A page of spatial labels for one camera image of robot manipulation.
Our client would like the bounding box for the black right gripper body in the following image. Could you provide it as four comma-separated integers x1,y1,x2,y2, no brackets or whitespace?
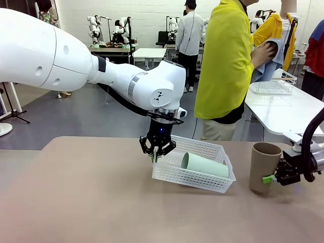
275,149,304,187

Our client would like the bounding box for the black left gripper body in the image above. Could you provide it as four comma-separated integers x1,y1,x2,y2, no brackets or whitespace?
146,117,176,146

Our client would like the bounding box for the brown plastic cup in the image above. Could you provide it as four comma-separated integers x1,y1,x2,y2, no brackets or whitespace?
248,142,282,196

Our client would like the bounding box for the white perforated plastic basket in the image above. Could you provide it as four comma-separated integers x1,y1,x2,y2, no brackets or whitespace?
151,135,237,194

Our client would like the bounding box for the mint green plastic cup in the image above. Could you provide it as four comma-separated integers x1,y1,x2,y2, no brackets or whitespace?
180,152,229,179

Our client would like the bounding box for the blue-grey towel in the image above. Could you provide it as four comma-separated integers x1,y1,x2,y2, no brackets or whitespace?
250,37,285,83

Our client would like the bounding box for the person's right hand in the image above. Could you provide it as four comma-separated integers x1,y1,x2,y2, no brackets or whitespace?
251,42,278,69

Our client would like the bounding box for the large white table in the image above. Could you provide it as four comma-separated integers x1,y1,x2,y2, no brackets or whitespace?
244,82,324,142

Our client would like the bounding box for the small white background table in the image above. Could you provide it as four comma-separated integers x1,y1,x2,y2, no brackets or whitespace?
132,47,168,71

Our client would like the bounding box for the person in yellow cape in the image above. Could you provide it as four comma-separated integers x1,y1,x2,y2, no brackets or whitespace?
194,0,255,141

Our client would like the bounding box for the black office chair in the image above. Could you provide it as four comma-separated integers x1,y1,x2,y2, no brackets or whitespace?
155,30,170,48

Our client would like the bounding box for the grey background workbench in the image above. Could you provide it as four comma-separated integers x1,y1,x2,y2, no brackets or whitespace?
89,45,139,64

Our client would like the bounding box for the person in white shirt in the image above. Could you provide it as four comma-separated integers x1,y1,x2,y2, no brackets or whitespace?
175,0,205,93

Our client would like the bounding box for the person in red-blue jacket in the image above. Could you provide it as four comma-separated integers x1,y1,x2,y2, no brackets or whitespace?
301,19,324,102

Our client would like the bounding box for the white round floor base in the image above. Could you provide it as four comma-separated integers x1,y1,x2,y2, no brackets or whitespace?
0,123,14,138

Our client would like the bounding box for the sign board on tripod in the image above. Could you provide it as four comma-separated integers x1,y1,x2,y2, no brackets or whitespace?
0,81,31,125

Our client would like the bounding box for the mannequin in yellow hoodie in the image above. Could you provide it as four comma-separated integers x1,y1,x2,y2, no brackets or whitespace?
253,0,298,73

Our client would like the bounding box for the mannequin in floral shirt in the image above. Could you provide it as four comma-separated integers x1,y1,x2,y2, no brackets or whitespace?
35,0,73,99

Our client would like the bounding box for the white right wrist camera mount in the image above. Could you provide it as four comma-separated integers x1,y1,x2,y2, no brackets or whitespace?
282,131,320,153

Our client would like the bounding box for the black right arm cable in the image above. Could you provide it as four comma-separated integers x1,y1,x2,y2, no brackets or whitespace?
300,107,324,183

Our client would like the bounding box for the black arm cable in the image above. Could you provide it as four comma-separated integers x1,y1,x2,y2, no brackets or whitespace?
300,107,324,183
97,83,185,125

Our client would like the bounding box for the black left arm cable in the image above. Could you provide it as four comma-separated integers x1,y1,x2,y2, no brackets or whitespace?
97,83,185,125

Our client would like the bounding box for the white wire basket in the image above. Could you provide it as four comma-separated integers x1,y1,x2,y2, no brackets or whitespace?
249,69,298,96

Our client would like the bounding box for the black camera stand pole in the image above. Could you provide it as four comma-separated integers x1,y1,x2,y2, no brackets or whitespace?
280,17,299,72

